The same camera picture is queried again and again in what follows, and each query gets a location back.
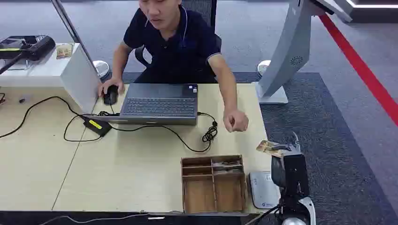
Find wooden compartment box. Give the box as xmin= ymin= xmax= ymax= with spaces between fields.
xmin=181 ymin=155 xmax=248 ymax=215

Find dark platform with light strip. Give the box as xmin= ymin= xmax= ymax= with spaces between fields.
xmin=341 ymin=0 xmax=398 ymax=24

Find silver kiosk stand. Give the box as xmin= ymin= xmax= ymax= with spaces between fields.
xmin=254 ymin=0 xmax=354 ymax=105

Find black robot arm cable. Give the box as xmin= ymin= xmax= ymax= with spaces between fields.
xmin=251 ymin=203 xmax=282 ymax=225

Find slanted metal pole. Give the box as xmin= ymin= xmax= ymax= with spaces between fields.
xmin=50 ymin=0 xmax=101 ymax=79

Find small printed card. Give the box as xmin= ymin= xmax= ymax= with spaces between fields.
xmin=55 ymin=43 xmax=74 ymax=60

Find round metal base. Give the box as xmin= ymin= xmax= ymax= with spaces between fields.
xmin=92 ymin=60 xmax=111 ymax=80
xmin=256 ymin=60 xmax=272 ymax=77

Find person's right hand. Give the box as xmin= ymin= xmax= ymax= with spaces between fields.
xmin=98 ymin=76 xmax=126 ymax=98

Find white flat device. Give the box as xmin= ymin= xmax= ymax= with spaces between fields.
xmin=248 ymin=171 xmax=281 ymax=210

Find white cable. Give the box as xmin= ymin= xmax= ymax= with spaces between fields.
xmin=38 ymin=212 xmax=151 ymax=225

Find black power adapter yellow label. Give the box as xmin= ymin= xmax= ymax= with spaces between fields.
xmin=82 ymin=116 xmax=113 ymax=137

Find black mains cable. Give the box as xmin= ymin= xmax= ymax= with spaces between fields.
xmin=0 ymin=96 xmax=85 ymax=139

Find black remote controller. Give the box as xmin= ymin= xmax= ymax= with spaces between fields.
xmin=0 ymin=35 xmax=57 ymax=62

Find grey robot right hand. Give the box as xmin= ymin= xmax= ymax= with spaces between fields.
xmin=271 ymin=131 xmax=302 ymax=157

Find stack of cards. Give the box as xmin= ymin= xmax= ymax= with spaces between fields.
xmin=214 ymin=160 xmax=244 ymax=175

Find black laptop charging cable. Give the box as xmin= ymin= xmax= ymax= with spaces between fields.
xmin=63 ymin=111 xmax=219 ymax=154

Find white cabinet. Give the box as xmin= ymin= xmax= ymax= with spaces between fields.
xmin=0 ymin=43 xmax=102 ymax=114

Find person's left hand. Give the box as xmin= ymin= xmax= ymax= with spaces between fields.
xmin=222 ymin=108 xmax=249 ymax=133

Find grey laptop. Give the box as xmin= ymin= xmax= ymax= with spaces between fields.
xmin=89 ymin=83 xmax=199 ymax=127

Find black computer mouse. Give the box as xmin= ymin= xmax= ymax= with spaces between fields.
xmin=103 ymin=85 xmax=119 ymax=105

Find person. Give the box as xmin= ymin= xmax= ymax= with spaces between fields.
xmin=98 ymin=0 xmax=249 ymax=133

